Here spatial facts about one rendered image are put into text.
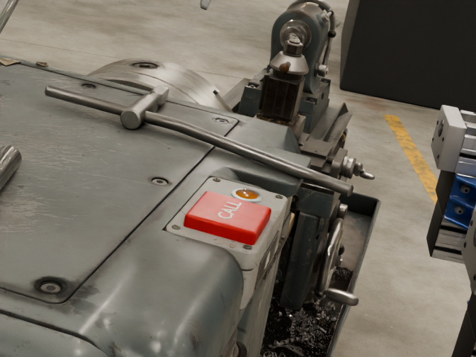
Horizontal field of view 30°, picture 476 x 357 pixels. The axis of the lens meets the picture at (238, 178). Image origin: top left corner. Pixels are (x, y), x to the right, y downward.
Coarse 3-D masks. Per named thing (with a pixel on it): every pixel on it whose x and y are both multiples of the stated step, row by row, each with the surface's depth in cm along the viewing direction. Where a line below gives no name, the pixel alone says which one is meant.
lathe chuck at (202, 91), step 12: (120, 60) 125; (132, 60) 123; (144, 60) 123; (156, 60) 123; (96, 72) 118; (132, 72) 116; (144, 72) 116; (156, 72) 118; (168, 72) 119; (180, 72) 121; (192, 72) 123; (180, 84) 117; (192, 84) 119; (204, 84) 121; (192, 96) 115; (204, 96) 118
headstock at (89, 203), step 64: (0, 64) 103; (0, 128) 84; (64, 128) 87; (256, 128) 98; (0, 192) 71; (64, 192) 74; (128, 192) 76; (192, 192) 78; (0, 256) 62; (64, 256) 64; (128, 256) 65; (192, 256) 67; (0, 320) 55; (64, 320) 56; (128, 320) 57; (192, 320) 60; (256, 320) 102
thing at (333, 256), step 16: (336, 208) 197; (304, 224) 179; (320, 224) 178; (336, 224) 185; (304, 240) 180; (320, 240) 188; (336, 240) 183; (304, 256) 181; (320, 256) 187; (336, 256) 188; (288, 272) 183; (304, 272) 183; (320, 272) 182; (288, 288) 184; (304, 288) 184; (320, 288) 183; (288, 304) 186
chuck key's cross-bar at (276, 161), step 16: (64, 96) 92; (80, 96) 92; (112, 112) 92; (176, 128) 91; (192, 128) 90; (224, 144) 88; (240, 144) 88; (256, 160) 87; (272, 160) 87; (304, 176) 85; (320, 176) 85; (352, 192) 84
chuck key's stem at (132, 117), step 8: (160, 88) 99; (168, 88) 100; (144, 96) 94; (152, 96) 95; (160, 96) 97; (136, 104) 91; (144, 104) 92; (152, 104) 94; (160, 104) 98; (128, 112) 90; (136, 112) 89; (144, 112) 91; (152, 112) 94; (120, 120) 90; (128, 120) 90; (136, 120) 90; (128, 128) 90
